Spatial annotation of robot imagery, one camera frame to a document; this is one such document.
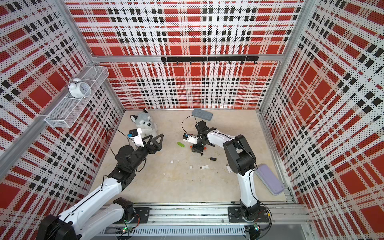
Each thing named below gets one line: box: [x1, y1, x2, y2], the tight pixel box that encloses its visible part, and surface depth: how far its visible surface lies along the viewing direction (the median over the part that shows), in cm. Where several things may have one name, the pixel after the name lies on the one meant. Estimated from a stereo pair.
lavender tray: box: [253, 163, 285, 196], surface depth 83 cm
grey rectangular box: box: [192, 108, 213, 121], surface depth 117 cm
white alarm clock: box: [68, 78, 92, 99], surface depth 72 cm
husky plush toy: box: [130, 108, 158, 139], surface depth 93 cm
